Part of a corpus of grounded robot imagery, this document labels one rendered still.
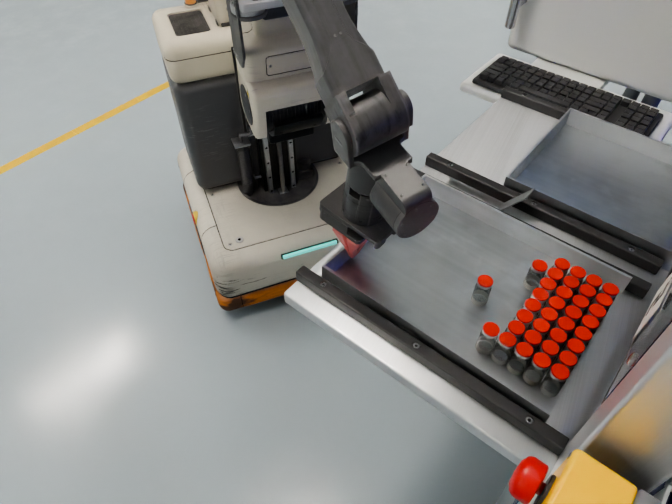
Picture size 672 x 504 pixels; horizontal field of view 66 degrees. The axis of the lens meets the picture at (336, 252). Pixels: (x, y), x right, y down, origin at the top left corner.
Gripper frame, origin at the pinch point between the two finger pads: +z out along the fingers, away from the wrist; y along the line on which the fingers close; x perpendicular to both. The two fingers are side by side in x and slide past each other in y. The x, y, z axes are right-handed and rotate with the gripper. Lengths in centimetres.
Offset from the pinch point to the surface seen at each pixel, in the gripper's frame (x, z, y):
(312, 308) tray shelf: -10.6, 1.9, 1.3
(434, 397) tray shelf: -10.9, -0.4, 21.4
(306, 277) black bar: -8.2, 0.2, -2.1
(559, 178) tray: 37.3, -0.4, 15.7
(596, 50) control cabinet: 89, 2, 3
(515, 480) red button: -19.4, -14.3, 31.4
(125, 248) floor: 10, 103, -104
